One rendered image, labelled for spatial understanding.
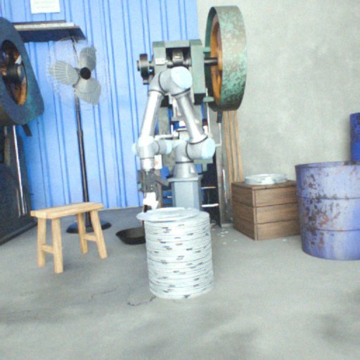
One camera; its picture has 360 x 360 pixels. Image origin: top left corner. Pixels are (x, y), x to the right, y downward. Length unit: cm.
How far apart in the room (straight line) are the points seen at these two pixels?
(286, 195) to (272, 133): 204
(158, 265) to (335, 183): 96
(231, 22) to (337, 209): 156
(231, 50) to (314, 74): 207
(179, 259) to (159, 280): 13
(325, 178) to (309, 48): 293
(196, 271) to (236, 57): 168
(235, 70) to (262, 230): 117
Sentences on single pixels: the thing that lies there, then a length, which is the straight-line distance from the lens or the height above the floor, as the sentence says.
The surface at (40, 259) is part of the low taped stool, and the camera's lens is 223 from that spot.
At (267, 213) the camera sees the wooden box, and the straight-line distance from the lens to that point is 231.
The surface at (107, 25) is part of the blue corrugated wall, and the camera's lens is 429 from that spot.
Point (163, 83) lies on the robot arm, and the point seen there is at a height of 97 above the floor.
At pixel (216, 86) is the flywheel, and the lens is 327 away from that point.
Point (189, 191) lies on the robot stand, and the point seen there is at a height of 37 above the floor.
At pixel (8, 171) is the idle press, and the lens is 334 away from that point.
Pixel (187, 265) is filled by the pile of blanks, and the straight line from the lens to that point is 147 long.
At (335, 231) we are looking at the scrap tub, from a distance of 193.
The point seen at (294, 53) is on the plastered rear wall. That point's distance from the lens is 455.
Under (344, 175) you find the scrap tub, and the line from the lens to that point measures 187.
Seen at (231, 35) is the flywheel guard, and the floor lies 140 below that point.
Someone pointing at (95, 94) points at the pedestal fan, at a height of 115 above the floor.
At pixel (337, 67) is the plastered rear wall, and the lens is 474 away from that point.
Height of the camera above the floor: 60
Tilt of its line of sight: 5 degrees down
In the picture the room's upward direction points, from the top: 4 degrees counter-clockwise
